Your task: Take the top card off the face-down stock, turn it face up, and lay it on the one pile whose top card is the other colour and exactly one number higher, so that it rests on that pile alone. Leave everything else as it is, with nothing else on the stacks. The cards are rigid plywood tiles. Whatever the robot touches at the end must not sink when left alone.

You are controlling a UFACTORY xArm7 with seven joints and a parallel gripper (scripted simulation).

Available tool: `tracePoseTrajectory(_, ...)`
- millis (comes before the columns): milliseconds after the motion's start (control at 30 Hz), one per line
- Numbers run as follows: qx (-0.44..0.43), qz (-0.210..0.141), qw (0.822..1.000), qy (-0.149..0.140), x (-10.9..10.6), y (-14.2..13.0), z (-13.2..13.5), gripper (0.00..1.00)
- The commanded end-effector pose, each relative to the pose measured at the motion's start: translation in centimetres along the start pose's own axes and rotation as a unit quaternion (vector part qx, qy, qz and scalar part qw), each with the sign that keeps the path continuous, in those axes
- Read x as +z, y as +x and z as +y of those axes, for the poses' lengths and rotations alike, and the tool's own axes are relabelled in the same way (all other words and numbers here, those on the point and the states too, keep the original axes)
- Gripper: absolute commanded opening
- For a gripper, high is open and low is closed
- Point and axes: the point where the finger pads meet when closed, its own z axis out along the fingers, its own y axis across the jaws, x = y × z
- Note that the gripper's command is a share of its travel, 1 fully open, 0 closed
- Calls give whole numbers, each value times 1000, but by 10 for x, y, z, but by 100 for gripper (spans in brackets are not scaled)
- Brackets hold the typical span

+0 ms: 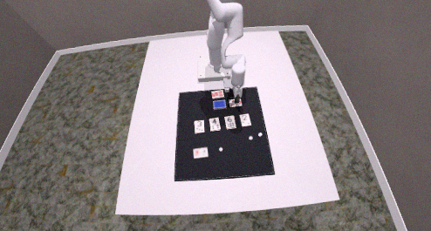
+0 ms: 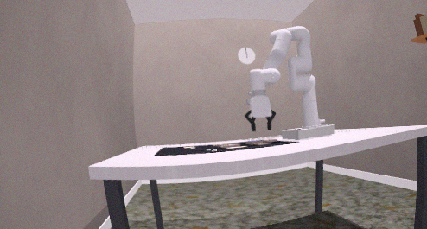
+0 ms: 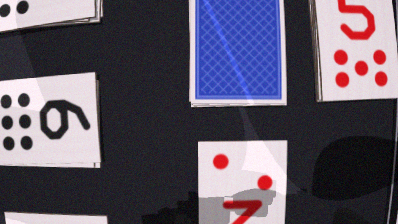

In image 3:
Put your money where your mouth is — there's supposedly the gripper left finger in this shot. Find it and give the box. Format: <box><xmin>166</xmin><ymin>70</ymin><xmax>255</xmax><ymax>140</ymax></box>
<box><xmin>174</xmin><ymin>214</ymin><xmax>191</xmax><ymax>224</ymax></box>

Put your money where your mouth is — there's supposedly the blue-backed playing card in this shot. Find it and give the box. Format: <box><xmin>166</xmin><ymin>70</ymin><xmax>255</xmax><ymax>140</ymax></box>
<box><xmin>191</xmin><ymin>0</ymin><xmax>286</xmax><ymax>104</ymax></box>

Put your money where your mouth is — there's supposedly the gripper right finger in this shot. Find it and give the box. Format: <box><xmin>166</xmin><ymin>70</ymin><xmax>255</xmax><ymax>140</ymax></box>
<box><xmin>333</xmin><ymin>208</ymin><xmax>371</xmax><ymax>224</ymax></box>

